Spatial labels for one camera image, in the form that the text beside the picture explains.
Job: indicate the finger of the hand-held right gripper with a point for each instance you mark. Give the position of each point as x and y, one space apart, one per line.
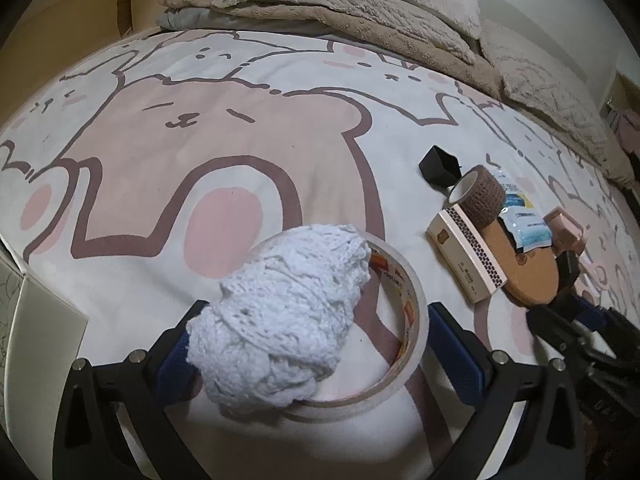
595 317
555 327

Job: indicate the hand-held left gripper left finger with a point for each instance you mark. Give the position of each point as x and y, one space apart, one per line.
170 362

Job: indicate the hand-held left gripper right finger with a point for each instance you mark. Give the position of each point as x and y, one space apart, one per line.
457 360

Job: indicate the clear packing tape roll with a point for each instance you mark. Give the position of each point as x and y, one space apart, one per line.
416 310

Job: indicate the pink scissors with cap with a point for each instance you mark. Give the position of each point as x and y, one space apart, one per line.
565 232

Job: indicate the white yarn ball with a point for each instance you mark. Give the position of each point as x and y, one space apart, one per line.
280 310

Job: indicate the white cardboard box container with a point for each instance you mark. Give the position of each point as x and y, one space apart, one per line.
35 335

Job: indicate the small black cube box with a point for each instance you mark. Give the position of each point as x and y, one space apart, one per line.
570 270
440 165

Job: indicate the round cork coaster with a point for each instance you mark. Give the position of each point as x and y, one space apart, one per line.
530 270

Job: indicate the white ribbed rectangular box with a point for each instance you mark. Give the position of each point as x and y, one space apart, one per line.
470 255

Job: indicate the blue foil packet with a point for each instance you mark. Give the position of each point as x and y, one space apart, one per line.
522 215

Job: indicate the brown woven tape roll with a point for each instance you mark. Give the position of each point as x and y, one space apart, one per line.
482 195

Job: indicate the pink clothes pile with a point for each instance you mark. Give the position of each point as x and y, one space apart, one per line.
631 127

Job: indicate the printed bear blanket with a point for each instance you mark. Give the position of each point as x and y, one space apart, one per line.
200 160

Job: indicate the square quilted grey pillow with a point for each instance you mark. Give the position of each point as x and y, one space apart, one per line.
545 90

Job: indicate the beige fleece blanket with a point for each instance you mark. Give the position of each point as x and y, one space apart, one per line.
465 67

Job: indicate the pale bed headboard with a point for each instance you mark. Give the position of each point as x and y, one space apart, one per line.
550 20

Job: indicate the grey bed sheet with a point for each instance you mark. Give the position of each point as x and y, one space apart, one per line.
190 19

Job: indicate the long quilted grey pillow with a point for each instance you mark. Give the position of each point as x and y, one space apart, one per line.
350 15

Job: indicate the wooden bedside shelf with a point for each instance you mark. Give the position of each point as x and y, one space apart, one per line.
85 5

